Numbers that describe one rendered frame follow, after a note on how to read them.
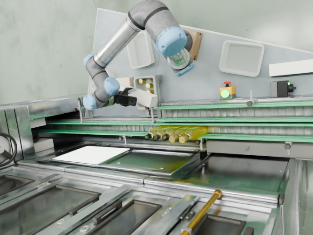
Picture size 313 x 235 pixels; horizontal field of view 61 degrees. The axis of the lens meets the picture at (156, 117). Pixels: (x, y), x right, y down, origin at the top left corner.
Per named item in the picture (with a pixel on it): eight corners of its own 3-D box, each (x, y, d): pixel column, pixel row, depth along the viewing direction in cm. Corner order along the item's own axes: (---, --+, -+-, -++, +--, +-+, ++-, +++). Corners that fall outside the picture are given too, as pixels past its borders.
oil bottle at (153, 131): (165, 131, 172) (147, 140, 154) (164, 123, 171) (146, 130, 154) (173, 131, 169) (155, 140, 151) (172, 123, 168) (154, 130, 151)
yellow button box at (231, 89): (224, 98, 161) (220, 99, 155) (223, 85, 160) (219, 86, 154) (235, 97, 157) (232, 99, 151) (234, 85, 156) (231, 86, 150)
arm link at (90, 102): (96, 104, 122) (86, 114, 127) (112, 101, 131) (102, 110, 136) (88, 90, 123) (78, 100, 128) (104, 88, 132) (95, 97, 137)
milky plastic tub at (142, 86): (143, 107, 193) (136, 109, 186) (139, 76, 190) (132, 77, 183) (164, 107, 184) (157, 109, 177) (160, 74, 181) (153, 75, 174)
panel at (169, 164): (87, 148, 200) (48, 163, 171) (87, 144, 199) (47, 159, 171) (200, 157, 151) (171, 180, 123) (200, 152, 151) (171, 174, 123)
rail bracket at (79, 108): (95, 118, 217) (74, 124, 198) (92, 98, 214) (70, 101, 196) (100, 118, 214) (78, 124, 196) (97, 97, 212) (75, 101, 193)
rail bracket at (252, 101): (251, 103, 141) (245, 107, 130) (250, 89, 140) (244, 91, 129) (259, 102, 139) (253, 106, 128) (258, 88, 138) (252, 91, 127)
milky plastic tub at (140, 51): (138, 69, 192) (131, 70, 185) (132, 38, 190) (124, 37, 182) (158, 64, 182) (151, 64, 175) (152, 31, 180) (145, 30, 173)
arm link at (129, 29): (143, -20, 98) (75, 63, 125) (158, 4, 96) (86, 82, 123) (159, -12, 108) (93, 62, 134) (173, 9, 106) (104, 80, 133)
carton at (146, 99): (124, 84, 161) (118, 85, 156) (157, 95, 150) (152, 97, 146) (123, 93, 163) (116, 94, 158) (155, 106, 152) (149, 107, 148)
